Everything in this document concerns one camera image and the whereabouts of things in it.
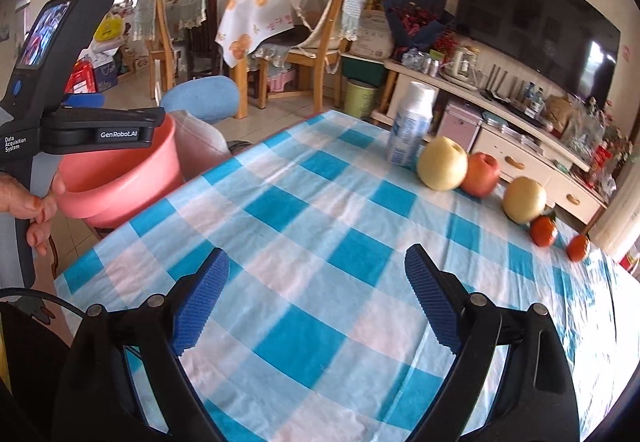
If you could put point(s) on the blue white checked tablecloth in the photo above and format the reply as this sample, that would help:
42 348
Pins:
325 222

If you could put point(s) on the dark blue flower bouquet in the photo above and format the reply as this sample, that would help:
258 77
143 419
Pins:
415 19

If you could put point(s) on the small water bottle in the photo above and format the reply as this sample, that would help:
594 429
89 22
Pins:
528 94
539 99

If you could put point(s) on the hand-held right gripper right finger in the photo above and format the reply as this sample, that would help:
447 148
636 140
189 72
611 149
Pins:
432 299

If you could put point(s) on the dark wooden chair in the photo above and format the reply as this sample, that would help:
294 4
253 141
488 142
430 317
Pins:
202 46

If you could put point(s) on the white orange print cloth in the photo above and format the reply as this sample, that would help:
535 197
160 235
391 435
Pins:
250 21

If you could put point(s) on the white plastic bag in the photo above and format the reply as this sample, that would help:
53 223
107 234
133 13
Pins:
200 146

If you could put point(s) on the pink metal case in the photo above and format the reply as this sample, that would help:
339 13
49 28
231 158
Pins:
457 129

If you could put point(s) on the white electric kettle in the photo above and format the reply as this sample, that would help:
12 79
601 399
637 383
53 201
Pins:
462 64

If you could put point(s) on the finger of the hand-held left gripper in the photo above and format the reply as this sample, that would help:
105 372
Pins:
110 115

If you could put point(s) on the tall white plastic bottle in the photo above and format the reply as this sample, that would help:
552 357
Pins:
410 126

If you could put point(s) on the person's left hand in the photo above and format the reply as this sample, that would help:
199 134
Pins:
42 209

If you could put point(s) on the black router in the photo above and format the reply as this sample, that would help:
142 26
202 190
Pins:
500 89

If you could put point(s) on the yellow bag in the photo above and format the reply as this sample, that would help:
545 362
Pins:
109 27

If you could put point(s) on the teal storage box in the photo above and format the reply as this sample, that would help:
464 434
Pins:
362 69

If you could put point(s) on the pale green waste bin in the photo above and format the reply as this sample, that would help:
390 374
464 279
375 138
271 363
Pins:
362 99

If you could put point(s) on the black television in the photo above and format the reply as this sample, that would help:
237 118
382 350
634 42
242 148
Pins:
535 16

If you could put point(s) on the white printed sack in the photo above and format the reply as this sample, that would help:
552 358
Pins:
372 36

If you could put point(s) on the cream curtain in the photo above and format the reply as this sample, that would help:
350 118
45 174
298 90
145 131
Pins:
617 217

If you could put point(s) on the yellow apple left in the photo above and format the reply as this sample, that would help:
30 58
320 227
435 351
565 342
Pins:
442 164

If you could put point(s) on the wooden chair cream cushion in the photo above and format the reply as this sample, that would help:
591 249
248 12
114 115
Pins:
325 46

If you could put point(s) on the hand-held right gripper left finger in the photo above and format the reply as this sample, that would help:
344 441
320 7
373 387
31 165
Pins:
200 302

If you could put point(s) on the clear plastic bag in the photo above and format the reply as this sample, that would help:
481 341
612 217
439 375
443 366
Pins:
585 126

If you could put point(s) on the red apple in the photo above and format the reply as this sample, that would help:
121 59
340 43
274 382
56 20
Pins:
482 177

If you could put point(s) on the small orange tangerine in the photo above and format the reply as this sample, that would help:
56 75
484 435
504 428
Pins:
578 248

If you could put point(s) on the white television cabinet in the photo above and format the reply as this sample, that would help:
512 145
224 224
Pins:
530 161

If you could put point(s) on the yellow pear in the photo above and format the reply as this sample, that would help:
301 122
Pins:
525 199

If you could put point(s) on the pink plastic stool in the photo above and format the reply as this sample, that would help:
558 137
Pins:
281 82

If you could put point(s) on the red box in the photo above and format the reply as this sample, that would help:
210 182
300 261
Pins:
80 76

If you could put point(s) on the blue round stool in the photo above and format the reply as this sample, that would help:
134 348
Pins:
200 96

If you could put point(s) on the tangerine with green leaf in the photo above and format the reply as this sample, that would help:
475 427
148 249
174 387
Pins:
543 231

